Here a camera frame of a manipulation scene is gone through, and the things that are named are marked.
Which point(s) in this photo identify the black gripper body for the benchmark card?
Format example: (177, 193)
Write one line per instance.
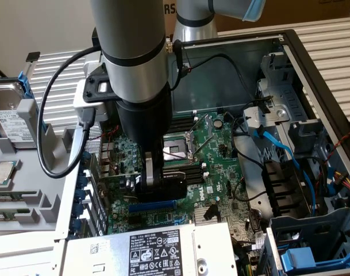
(146, 123)

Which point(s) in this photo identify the green and black graphics card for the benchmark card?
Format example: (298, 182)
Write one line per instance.
(174, 187)

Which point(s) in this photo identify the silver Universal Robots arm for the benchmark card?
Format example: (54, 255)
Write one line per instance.
(128, 34)

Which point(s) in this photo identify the blue expansion slot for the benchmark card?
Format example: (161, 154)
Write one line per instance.
(151, 206)

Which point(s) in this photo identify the thin metal locking lever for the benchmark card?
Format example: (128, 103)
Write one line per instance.
(180, 155)
(203, 146)

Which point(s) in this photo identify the CPU socket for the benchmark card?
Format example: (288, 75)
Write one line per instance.
(177, 149)

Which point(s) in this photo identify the black RAM slot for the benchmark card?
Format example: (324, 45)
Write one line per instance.
(183, 127)
(196, 181)
(183, 117)
(196, 167)
(196, 176)
(183, 120)
(183, 124)
(196, 172)

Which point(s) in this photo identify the short black expansion slot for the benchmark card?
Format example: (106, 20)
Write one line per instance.
(134, 220)

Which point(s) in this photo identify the blue plastic card clip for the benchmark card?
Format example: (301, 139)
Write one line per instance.
(82, 180)
(80, 195)
(77, 209)
(75, 225)
(87, 158)

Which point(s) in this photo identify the silver finned chipset heatsink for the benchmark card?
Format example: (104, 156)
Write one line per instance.
(199, 215)

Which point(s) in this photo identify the green Dell motherboard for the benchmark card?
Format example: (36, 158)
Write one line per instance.
(220, 172)

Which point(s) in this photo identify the round coin battery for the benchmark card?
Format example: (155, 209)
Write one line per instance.
(218, 123)

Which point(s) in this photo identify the open metal PC case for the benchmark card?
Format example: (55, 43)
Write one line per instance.
(220, 86)

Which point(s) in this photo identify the silver power supply unit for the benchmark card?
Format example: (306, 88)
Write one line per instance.
(105, 258)

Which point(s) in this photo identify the black plastic block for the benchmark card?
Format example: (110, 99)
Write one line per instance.
(95, 37)

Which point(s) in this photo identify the cardboard box with black print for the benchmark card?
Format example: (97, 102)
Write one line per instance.
(170, 23)

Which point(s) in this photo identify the grey plastic parts rack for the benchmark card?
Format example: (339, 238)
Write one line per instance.
(25, 178)

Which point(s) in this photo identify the blue plastic disk carrier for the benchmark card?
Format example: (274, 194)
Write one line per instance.
(25, 83)

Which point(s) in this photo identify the silver hard disk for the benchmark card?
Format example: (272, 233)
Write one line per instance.
(8, 126)

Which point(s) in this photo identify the grey metal disk bay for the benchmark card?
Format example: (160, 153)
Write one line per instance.
(284, 95)

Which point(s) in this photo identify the green RAM stick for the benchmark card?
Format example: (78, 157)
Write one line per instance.
(5, 197)
(5, 214)

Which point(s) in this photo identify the silver CPU chip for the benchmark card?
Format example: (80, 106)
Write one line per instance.
(0, 174)

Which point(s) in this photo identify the grey metal drive cage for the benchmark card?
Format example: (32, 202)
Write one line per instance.
(307, 220)

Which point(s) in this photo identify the blue plastic drive caddy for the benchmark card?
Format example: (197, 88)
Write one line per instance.
(298, 257)

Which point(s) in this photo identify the plain brown cardboard box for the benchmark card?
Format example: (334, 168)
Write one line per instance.
(307, 11)

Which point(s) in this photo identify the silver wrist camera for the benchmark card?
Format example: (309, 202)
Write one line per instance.
(82, 100)

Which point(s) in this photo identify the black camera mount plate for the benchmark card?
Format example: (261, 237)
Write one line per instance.
(90, 80)

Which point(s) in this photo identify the silver post with black cap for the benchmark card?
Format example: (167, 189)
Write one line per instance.
(33, 56)

